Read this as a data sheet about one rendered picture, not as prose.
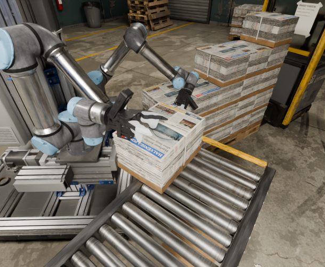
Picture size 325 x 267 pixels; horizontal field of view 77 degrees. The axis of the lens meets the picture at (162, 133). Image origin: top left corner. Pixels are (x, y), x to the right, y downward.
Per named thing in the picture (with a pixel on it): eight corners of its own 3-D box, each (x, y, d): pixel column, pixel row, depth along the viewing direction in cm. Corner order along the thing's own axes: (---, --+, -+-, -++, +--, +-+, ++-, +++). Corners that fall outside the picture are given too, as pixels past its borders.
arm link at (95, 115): (102, 99, 74) (87, 107, 67) (113, 101, 72) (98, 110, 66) (105, 117, 78) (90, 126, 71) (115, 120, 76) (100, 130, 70)
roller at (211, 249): (137, 194, 100) (136, 188, 97) (227, 256, 79) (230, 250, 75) (129, 201, 97) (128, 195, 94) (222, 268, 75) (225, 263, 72)
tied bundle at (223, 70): (192, 73, 197) (195, 49, 182) (214, 67, 210) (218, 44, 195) (222, 88, 172) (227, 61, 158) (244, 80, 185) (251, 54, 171)
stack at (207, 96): (145, 158, 224) (140, 88, 172) (220, 123, 275) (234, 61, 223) (165, 181, 199) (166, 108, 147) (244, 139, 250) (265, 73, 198)
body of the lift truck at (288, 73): (244, 104, 314) (259, 50, 264) (265, 95, 338) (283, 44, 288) (287, 126, 269) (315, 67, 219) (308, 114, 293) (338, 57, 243)
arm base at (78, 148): (63, 156, 111) (57, 142, 105) (72, 138, 123) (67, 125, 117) (91, 156, 112) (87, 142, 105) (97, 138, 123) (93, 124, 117)
